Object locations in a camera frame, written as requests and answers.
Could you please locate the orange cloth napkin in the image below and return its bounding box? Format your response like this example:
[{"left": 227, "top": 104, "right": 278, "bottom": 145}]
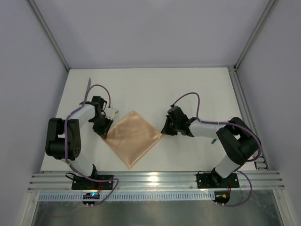
[{"left": 104, "top": 111, "right": 162, "bottom": 169}]

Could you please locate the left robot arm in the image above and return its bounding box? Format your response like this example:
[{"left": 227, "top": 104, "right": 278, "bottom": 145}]
[{"left": 45, "top": 96, "right": 119, "bottom": 183}]

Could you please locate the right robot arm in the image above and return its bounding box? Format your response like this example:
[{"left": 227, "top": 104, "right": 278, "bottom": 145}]
[{"left": 161, "top": 105, "right": 262, "bottom": 188}]

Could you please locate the left small controller board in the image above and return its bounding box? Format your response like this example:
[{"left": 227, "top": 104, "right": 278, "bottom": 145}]
[{"left": 82, "top": 192, "right": 100, "bottom": 206}]

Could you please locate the right small connector board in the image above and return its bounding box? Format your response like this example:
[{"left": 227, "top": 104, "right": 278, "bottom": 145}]
[{"left": 213, "top": 191, "right": 230, "bottom": 206}]

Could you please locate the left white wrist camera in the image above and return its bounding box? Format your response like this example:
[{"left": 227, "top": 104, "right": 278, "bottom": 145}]
[{"left": 104, "top": 107, "right": 119, "bottom": 120}]

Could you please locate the knife with green handle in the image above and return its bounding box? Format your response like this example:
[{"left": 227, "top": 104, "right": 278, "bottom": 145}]
[{"left": 84, "top": 78, "right": 91, "bottom": 102}]

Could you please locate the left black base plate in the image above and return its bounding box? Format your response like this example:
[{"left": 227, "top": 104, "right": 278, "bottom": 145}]
[{"left": 70, "top": 175, "right": 113, "bottom": 190}]

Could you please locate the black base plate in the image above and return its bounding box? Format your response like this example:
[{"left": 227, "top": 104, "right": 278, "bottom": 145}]
[
  {"left": 196, "top": 171, "right": 240, "bottom": 189},
  {"left": 70, "top": 175, "right": 113, "bottom": 190}
]

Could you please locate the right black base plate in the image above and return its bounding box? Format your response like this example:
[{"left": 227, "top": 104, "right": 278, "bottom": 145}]
[{"left": 196, "top": 171, "right": 240, "bottom": 189}]

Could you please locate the right side aluminium rail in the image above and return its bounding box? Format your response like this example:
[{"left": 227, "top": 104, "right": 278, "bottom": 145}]
[{"left": 228, "top": 67, "right": 269, "bottom": 170}]

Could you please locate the aluminium rail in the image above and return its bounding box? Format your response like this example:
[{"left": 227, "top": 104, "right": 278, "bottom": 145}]
[
  {"left": 228, "top": 67, "right": 269, "bottom": 170},
  {"left": 28, "top": 170, "right": 285, "bottom": 192}
]

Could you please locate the slotted grey cable duct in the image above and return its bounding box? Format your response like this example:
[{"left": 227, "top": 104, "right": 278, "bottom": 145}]
[{"left": 38, "top": 190, "right": 214, "bottom": 202}]

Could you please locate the aluminium front rail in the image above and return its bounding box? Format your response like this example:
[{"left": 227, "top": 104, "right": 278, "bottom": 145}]
[{"left": 28, "top": 170, "right": 285, "bottom": 192}]

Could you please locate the left aluminium frame post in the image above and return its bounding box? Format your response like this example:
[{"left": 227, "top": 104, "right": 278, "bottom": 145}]
[{"left": 26, "top": 0, "right": 71, "bottom": 72}]

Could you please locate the aluminium frame post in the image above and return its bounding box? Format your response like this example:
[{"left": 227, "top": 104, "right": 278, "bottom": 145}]
[
  {"left": 26, "top": 0, "right": 71, "bottom": 72},
  {"left": 234, "top": 0, "right": 278, "bottom": 71}
]

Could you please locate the right aluminium frame post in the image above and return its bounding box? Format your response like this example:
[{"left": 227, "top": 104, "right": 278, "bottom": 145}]
[{"left": 234, "top": 0, "right": 278, "bottom": 71}]

